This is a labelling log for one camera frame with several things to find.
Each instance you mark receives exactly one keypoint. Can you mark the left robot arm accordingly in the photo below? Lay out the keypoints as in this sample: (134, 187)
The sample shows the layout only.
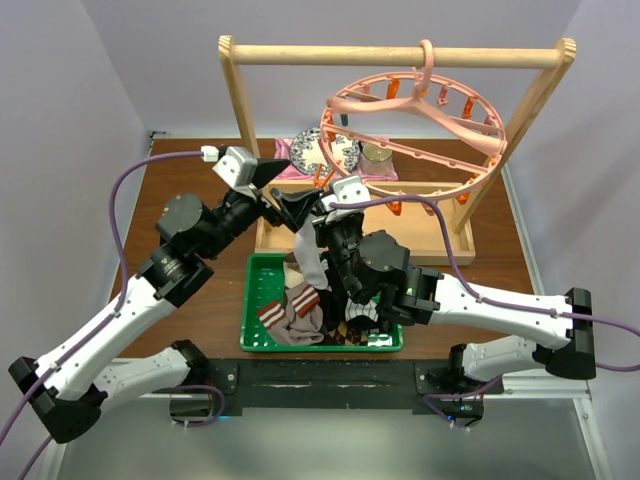
(73, 386)

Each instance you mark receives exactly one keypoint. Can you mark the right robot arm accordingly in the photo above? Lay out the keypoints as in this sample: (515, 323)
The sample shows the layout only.
(546, 332)

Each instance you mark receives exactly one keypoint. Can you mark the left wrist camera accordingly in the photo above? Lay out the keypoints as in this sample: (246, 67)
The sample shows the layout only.
(234, 165)

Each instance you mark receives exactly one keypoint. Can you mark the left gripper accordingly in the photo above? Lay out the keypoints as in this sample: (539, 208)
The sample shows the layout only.
(294, 205)

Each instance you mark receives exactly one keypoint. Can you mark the wooden hanging rack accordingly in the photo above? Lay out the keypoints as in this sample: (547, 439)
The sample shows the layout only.
(414, 225)

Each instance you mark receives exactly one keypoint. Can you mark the grey sock with red stripes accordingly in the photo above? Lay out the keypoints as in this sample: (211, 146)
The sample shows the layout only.
(296, 319)

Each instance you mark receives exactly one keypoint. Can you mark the orange clothespin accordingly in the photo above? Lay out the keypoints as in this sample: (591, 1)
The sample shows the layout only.
(395, 207)
(321, 178)

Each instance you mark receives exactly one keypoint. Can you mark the floral ceramic plate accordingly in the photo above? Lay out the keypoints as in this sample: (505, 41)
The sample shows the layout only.
(305, 153)

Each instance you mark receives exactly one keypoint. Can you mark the pink cloth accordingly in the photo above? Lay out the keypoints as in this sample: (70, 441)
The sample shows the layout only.
(282, 151)

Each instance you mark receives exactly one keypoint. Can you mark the green plastic tray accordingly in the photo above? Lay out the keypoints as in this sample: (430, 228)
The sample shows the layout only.
(265, 283)

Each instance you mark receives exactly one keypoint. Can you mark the pink round clip hanger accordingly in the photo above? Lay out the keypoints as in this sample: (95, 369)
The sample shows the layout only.
(421, 115)

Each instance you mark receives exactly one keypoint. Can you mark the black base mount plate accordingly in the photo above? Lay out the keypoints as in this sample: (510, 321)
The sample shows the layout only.
(403, 384)

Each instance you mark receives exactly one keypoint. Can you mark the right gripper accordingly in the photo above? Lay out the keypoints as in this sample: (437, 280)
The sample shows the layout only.
(323, 228)

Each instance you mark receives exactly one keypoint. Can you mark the brown and cream sock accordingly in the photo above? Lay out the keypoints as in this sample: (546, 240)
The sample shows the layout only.
(292, 273)

